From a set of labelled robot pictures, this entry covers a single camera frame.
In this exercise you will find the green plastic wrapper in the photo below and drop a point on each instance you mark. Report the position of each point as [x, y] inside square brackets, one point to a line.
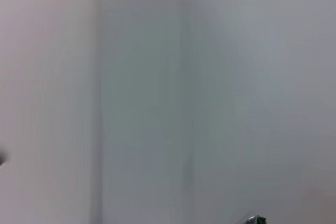
[260, 220]

